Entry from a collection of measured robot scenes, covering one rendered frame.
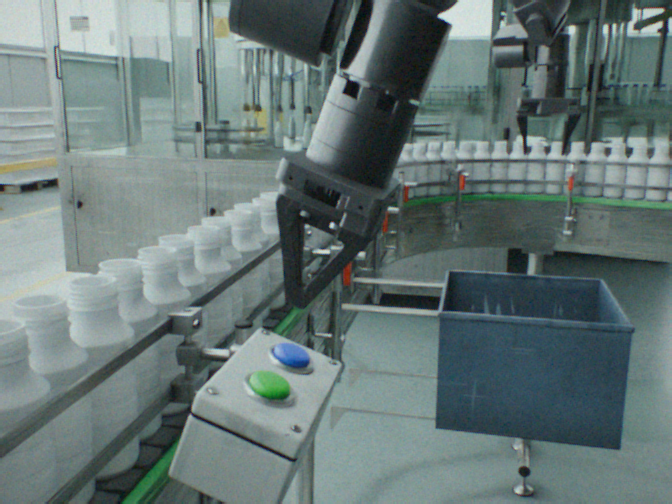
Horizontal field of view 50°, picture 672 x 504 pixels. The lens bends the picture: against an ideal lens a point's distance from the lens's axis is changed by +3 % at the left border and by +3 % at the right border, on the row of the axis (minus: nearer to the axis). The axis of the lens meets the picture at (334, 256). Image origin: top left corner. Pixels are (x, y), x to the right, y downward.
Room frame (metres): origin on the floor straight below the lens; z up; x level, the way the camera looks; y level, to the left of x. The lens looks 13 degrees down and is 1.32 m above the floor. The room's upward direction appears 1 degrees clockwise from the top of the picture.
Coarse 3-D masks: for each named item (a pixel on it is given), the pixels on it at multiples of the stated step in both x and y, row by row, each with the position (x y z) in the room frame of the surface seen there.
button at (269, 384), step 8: (256, 376) 0.47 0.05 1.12; (264, 376) 0.47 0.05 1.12; (272, 376) 0.47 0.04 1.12; (280, 376) 0.48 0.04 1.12; (256, 384) 0.46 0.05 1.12; (264, 384) 0.46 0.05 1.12; (272, 384) 0.46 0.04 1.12; (280, 384) 0.47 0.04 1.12; (288, 384) 0.47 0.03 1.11; (264, 392) 0.46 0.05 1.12; (272, 392) 0.46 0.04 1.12; (280, 392) 0.46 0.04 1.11; (288, 392) 0.47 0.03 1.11
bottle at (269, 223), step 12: (264, 204) 1.01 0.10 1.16; (264, 216) 1.01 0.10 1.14; (276, 216) 1.02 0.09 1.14; (264, 228) 1.01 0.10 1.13; (276, 228) 1.01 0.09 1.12; (276, 240) 1.01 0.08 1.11; (276, 252) 1.01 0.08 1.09; (276, 264) 1.01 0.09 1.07; (276, 276) 1.01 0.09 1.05; (276, 300) 1.01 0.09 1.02
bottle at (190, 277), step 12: (168, 240) 0.75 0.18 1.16; (180, 240) 0.76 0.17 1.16; (192, 240) 0.74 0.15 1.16; (180, 252) 0.72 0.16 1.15; (192, 252) 0.74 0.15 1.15; (180, 264) 0.72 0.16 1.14; (192, 264) 0.73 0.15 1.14; (180, 276) 0.72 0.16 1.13; (192, 276) 0.73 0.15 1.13; (204, 276) 0.75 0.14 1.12; (192, 288) 0.72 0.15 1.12; (204, 288) 0.74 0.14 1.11; (204, 312) 0.74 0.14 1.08; (204, 324) 0.73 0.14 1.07; (192, 336) 0.72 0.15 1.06; (204, 336) 0.73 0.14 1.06; (204, 372) 0.73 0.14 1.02
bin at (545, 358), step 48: (480, 288) 1.46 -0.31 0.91; (528, 288) 1.45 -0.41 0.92; (576, 288) 1.43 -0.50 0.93; (480, 336) 1.17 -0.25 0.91; (528, 336) 1.15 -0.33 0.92; (576, 336) 1.14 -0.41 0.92; (624, 336) 1.12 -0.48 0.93; (480, 384) 1.17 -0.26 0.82; (528, 384) 1.15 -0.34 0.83; (576, 384) 1.14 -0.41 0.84; (624, 384) 1.12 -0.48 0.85; (480, 432) 1.16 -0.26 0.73; (528, 432) 1.15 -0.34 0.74; (576, 432) 1.13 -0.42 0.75
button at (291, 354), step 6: (276, 348) 0.53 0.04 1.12; (282, 348) 0.53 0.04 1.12; (288, 348) 0.53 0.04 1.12; (294, 348) 0.53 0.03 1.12; (300, 348) 0.54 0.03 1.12; (276, 354) 0.52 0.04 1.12; (282, 354) 0.52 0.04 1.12; (288, 354) 0.52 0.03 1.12; (294, 354) 0.52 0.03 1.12; (300, 354) 0.53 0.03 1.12; (306, 354) 0.53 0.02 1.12; (282, 360) 0.52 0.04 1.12; (288, 360) 0.52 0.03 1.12; (294, 360) 0.52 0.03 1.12; (300, 360) 0.52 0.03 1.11; (306, 360) 0.52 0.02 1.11; (300, 366) 0.52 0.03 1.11
